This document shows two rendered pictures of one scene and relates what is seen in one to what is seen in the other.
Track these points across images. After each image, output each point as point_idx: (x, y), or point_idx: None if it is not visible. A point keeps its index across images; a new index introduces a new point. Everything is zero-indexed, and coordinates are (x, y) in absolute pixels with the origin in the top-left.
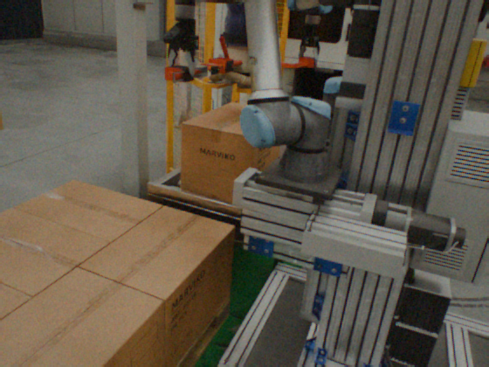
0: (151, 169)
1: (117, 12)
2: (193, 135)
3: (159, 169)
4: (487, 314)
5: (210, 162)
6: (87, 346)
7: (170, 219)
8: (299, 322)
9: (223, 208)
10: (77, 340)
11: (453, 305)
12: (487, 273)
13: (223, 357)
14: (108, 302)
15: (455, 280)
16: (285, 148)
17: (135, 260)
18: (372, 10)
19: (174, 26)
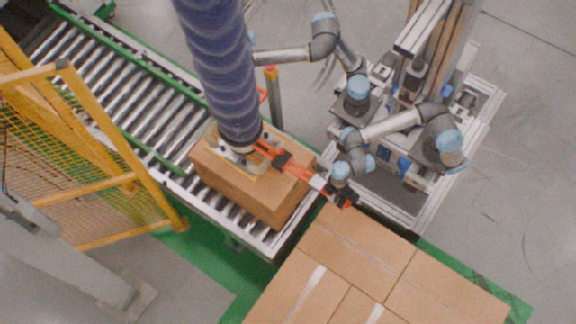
0: (30, 280)
1: (34, 262)
2: (283, 204)
3: (32, 269)
4: (346, 41)
5: (293, 197)
6: (453, 287)
7: (320, 241)
8: (376, 174)
9: (316, 198)
10: (449, 293)
11: (336, 58)
12: (302, 10)
13: (405, 226)
14: (419, 280)
15: (309, 40)
16: (436, 153)
17: (377, 266)
18: (426, 70)
19: (344, 191)
